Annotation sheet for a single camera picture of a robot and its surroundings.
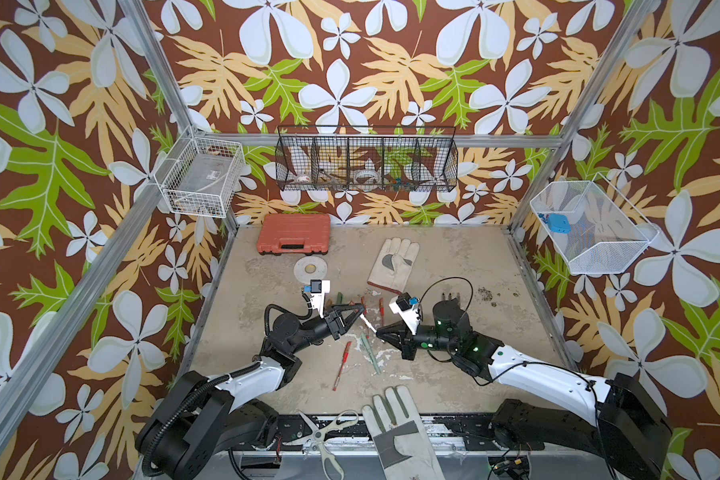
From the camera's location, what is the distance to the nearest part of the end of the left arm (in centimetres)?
68

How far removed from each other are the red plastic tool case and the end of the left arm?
42cm

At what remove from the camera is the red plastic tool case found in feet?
3.61

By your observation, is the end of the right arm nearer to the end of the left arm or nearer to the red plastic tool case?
the end of the left arm
